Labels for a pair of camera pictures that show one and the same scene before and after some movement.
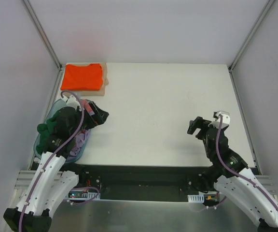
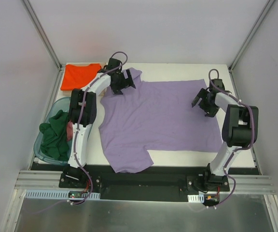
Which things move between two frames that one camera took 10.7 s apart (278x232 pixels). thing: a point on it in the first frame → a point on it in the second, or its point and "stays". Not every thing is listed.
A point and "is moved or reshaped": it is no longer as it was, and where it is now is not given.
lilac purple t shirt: (80, 138) is moved or reshaped
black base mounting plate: (136, 182) stays
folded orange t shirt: (88, 77) stays
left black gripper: (93, 116) → (123, 82)
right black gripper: (202, 129) → (203, 102)
